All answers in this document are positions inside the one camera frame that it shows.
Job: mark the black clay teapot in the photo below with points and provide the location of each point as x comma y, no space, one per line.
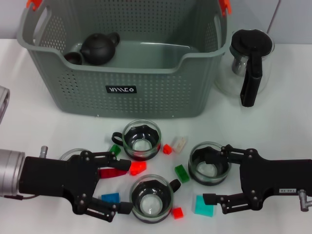
97,48

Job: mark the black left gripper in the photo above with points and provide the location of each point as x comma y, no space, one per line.
53,178

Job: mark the dark red toy brick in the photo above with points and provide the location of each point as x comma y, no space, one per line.
109,173

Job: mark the green toy brick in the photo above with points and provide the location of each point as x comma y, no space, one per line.
114,149
182,173

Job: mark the small red toy brick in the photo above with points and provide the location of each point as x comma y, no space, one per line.
178,213
167,149

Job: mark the white toy brick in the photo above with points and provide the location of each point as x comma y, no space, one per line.
180,144

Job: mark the orange sloped toy brick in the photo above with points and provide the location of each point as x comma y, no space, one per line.
138,168

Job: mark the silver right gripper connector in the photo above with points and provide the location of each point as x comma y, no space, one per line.
303,200

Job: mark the glass pitcher with black lid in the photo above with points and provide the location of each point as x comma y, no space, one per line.
251,44

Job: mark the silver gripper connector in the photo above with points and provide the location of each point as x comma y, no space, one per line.
303,200
44,151

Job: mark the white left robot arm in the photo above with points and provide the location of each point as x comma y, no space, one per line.
9,170

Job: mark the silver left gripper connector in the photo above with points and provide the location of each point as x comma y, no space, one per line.
44,151

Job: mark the small black clay teacup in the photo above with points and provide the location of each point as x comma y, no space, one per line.
73,58

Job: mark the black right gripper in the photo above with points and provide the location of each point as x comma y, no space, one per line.
268,178

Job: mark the glass teacup with black holder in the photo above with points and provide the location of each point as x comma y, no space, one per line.
151,136
209,181
67,153
146,185

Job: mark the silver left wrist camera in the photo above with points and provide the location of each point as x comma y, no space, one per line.
3,102

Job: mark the teal square toy brick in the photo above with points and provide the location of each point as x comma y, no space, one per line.
204,209

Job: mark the grey perforated storage basket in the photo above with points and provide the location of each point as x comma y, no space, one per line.
146,97

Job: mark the blue square toy brick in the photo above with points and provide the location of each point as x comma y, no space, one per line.
109,197

